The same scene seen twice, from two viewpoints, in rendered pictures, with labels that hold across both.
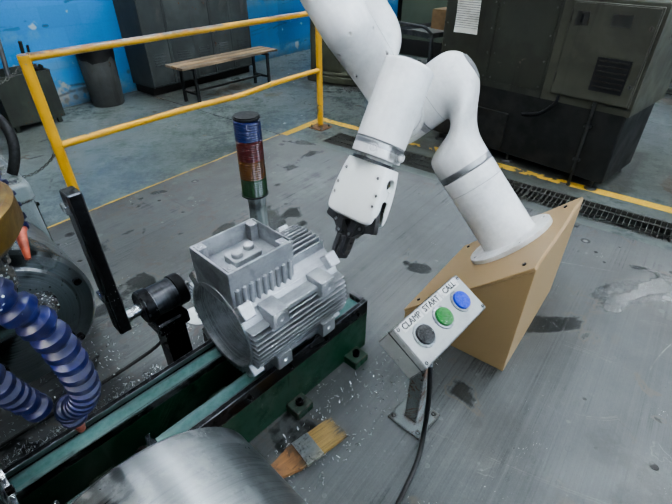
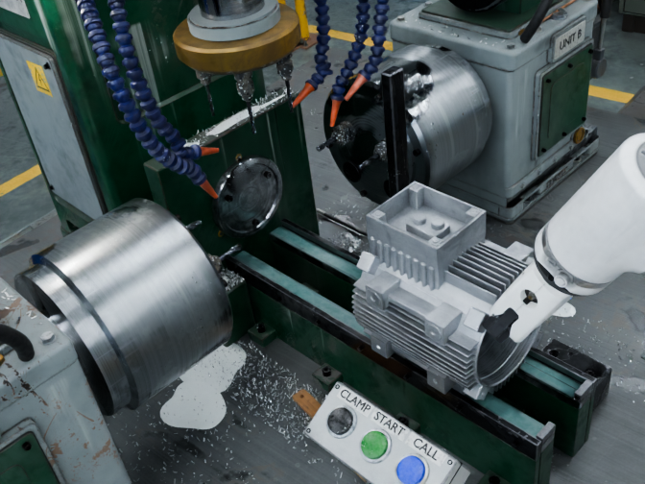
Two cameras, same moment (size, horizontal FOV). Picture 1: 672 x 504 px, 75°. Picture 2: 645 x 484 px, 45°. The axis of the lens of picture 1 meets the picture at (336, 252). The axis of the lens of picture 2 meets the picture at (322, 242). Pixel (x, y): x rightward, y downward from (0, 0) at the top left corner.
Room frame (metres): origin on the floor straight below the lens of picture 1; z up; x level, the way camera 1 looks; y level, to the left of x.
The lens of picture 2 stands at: (0.51, -0.68, 1.74)
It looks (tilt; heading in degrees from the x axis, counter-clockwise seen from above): 37 degrees down; 97
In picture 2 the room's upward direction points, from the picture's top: 8 degrees counter-clockwise
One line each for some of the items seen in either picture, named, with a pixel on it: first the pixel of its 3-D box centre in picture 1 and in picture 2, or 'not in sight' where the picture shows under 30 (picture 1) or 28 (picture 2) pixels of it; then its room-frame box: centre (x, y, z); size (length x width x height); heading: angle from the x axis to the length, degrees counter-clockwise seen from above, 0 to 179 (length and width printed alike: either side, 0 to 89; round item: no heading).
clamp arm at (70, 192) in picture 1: (100, 266); (397, 147); (0.52, 0.35, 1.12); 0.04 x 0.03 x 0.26; 137
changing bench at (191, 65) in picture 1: (227, 75); not in sight; (5.58, 1.32, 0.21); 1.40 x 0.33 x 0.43; 140
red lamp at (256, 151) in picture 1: (249, 148); not in sight; (0.94, 0.19, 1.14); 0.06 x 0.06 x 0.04
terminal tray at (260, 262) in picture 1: (244, 262); (425, 234); (0.55, 0.14, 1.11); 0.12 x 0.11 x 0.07; 136
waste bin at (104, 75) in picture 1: (101, 76); not in sight; (5.16, 2.64, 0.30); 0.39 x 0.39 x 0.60
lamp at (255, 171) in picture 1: (252, 167); not in sight; (0.94, 0.19, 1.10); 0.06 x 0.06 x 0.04
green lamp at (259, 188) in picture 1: (254, 184); not in sight; (0.94, 0.19, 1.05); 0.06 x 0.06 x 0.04
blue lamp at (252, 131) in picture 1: (247, 128); not in sight; (0.94, 0.19, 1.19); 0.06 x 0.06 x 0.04
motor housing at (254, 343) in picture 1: (269, 296); (450, 300); (0.58, 0.12, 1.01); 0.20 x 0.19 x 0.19; 136
